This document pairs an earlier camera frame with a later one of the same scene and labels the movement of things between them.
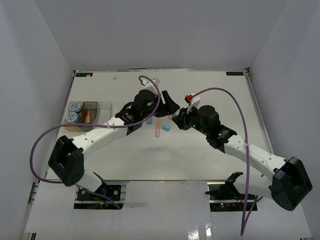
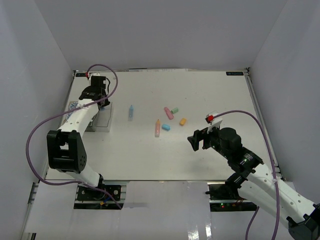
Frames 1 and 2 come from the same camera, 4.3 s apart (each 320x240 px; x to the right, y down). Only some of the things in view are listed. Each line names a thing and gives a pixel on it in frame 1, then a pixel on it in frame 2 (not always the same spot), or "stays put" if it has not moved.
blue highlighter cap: (166, 127) stays put
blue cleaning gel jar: (75, 106) stays put
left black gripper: (169, 107) to (107, 103)
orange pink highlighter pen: (157, 129) stays put
